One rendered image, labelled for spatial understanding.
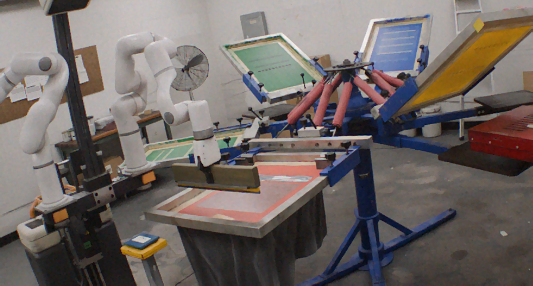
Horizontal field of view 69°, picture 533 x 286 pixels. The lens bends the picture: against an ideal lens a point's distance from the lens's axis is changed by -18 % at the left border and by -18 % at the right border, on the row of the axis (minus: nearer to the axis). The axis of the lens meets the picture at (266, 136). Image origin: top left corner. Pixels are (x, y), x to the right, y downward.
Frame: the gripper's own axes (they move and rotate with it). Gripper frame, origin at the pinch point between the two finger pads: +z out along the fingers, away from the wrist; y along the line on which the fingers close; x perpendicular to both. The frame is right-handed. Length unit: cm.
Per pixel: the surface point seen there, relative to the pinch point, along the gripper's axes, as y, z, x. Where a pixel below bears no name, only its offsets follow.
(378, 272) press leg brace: -99, 100, 18
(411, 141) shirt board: -101, 18, 45
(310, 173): -44.5, 14.6, 14.7
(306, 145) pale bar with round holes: -67, 9, 1
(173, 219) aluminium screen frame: 15.3, 12.2, -10.6
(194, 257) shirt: 5.9, 35.1, -16.2
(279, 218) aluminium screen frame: 3.5, 12.9, 29.5
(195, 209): 0.3, 14.7, -13.6
